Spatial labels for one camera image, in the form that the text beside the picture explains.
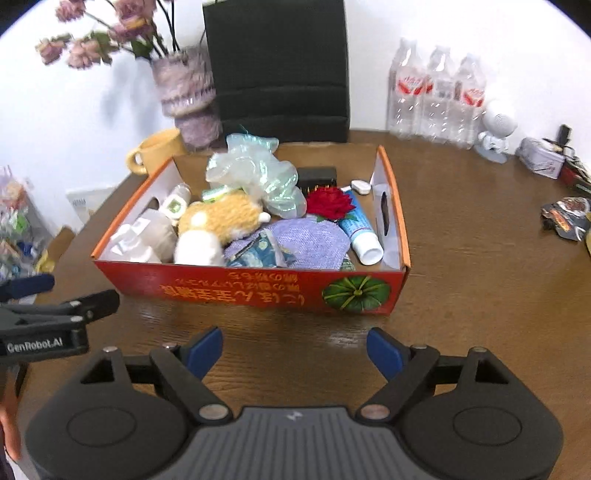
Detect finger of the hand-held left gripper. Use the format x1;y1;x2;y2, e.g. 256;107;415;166
0;290;121;340
0;273;55;303

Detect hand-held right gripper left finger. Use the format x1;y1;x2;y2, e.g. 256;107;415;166
78;327;233;425

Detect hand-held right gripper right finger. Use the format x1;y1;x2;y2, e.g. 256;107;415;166
359;328;513;424

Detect orange cardboard box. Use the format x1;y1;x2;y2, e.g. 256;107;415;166
91;143;411;317

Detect translucent white plastic container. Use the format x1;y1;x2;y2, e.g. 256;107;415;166
108;208;178;265

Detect blue swirl print pouch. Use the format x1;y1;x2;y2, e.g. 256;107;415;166
226;231;296;268

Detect white blue toothpaste tube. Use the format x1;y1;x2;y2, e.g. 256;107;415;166
339;190;385;266

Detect green spray bottle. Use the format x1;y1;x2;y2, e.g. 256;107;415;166
157;183;192;227

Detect purple burlap pouch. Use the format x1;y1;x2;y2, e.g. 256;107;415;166
224;217;352;271

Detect sheep plush toy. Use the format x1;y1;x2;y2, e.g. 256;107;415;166
173;193;271;267

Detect red fabric rose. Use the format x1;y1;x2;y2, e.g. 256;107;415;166
305;186;356;222

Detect iridescent plastic bag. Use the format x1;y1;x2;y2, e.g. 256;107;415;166
205;134;308;220

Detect black charger block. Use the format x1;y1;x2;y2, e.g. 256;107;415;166
295;167;338;192

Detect person's left hand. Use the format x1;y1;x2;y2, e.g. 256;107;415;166
0;374;23;461

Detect brown cardboard piece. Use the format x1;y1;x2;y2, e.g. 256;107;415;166
37;226;75;273

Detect colourful packets pile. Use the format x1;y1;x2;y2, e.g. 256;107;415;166
0;166;49;280

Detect white paper sheet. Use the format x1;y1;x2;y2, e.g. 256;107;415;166
66;186;118;232

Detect yellow mug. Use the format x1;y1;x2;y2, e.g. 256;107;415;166
126;129;188;177

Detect dark snack packet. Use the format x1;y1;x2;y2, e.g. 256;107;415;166
541;196;591;241

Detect purple glazed vase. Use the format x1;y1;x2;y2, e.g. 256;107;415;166
151;46;221;149

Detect printed tin box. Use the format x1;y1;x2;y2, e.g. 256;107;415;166
516;137;566;178

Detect white robot figure speaker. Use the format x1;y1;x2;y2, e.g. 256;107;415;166
475;98;518;162

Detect red flat box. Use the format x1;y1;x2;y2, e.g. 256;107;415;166
561;159;591;192

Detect clear water bottle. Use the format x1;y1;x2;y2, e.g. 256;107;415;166
450;54;488;149
387;38;428;139
422;45;458;145

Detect dried pink roses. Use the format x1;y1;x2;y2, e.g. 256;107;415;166
36;0;178;70

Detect black paper bag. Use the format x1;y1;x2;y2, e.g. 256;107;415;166
202;0;350;144

